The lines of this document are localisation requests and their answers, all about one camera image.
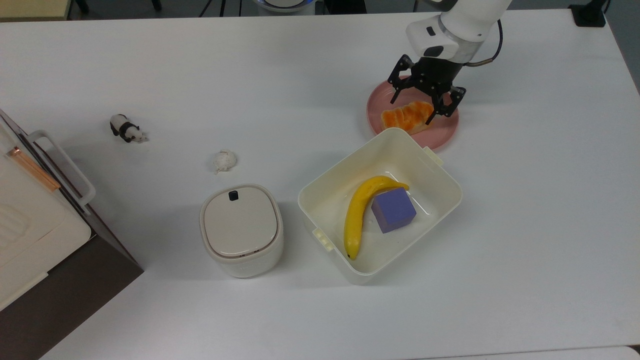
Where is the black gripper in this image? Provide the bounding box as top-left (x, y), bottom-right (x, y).
top-left (388, 53), bottom-right (467, 126)

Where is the orange bread loaf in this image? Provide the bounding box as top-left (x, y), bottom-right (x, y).
top-left (380, 101), bottom-right (435, 135)

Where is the pink round plate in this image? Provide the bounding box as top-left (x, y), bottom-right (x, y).
top-left (366, 76), bottom-right (460, 151)

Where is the dark box behind table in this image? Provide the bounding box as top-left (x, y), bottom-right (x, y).
top-left (324, 0), bottom-right (368, 15)

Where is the purple cube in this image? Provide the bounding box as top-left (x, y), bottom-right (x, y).
top-left (370, 188), bottom-right (418, 234)

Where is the cream plastic storage bin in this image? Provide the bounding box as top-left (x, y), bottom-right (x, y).
top-left (297, 127), bottom-right (463, 286)

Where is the yellow banana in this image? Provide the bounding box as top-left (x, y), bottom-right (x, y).
top-left (343, 175), bottom-right (410, 261)

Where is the white and blue round base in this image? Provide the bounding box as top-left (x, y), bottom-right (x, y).
top-left (251, 0), bottom-right (317, 14)

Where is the black table clamp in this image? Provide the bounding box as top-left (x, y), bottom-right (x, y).
top-left (568, 0), bottom-right (612, 28)

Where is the white garlic bulb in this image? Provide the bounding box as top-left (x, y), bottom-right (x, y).
top-left (213, 149), bottom-right (237, 175)

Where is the white lidded trash can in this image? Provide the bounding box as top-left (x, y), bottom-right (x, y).
top-left (199, 183), bottom-right (285, 279)

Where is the panda toy figure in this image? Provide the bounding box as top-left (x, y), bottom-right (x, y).
top-left (109, 114), bottom-right (149, 144)

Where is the beige board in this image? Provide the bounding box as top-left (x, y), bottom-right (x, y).
top-left (0, 0), bottom-right (72, 22)

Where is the white and brown oven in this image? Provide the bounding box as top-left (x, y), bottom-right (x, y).
top-left (0, 109), bottom-right (145, 360)

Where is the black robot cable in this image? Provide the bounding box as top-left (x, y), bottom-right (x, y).
top-left (465, 19), bottom-right (504, 68)

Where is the white oven door handle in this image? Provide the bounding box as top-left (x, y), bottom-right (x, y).
top-left (27, 130), bottom-right (97, 209)

